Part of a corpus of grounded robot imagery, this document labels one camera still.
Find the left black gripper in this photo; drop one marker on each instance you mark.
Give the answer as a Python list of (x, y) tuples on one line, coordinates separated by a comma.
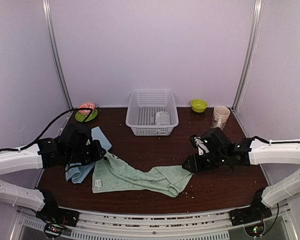
[(98, 152)]

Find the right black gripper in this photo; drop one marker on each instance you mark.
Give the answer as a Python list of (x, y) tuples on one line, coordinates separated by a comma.
[(195, 165)]

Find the light blue towel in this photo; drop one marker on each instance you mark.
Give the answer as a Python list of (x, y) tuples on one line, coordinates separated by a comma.
[(77, 172)]

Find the green panda towel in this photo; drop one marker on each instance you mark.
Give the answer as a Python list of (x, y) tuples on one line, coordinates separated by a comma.
[(112, 174)]

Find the white plastic basket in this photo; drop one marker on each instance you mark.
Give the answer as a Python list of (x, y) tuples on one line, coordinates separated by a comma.
[(142, 108)]

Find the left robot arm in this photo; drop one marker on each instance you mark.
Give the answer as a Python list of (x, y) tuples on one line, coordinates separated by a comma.
[(75, 145)]

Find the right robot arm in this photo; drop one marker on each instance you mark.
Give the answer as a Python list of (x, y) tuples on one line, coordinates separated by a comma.
[(215, 149)]

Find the green plate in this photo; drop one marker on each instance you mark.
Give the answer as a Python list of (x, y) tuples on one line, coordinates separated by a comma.
[(84, 118)]

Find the red patterned bowl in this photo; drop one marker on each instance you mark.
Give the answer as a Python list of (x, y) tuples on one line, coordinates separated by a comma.
[(86, 108)]

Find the cream printed mug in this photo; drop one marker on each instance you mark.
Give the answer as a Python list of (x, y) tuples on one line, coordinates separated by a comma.
[(220, 116)]

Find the lime green bowl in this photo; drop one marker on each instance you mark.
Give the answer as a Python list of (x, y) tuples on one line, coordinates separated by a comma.
[(198, 105)]

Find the rolled grey towel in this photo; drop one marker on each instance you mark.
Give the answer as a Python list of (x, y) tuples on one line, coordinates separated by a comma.
[(162, 118)]

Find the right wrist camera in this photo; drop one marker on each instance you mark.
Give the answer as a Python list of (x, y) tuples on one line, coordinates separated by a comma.
[(199, 144)]

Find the front aluminium rail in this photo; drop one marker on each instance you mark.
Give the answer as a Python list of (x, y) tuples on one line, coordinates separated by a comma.
[(209, 225)]

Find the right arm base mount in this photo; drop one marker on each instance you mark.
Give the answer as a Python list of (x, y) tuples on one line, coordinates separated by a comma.
[(252, 219)]

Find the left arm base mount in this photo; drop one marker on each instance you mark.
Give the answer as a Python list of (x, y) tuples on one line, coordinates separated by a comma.
[(58, 223)]

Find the left aluminium frame post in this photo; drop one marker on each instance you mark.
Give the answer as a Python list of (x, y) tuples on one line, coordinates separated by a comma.
[(55, 53)]

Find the aluminium frame post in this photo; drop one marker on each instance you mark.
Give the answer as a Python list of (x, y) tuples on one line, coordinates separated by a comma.
[(252, 41), (55, 53)]

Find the right aluminium frame post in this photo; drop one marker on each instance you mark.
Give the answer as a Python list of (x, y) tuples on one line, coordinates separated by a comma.
[(252, 41)]

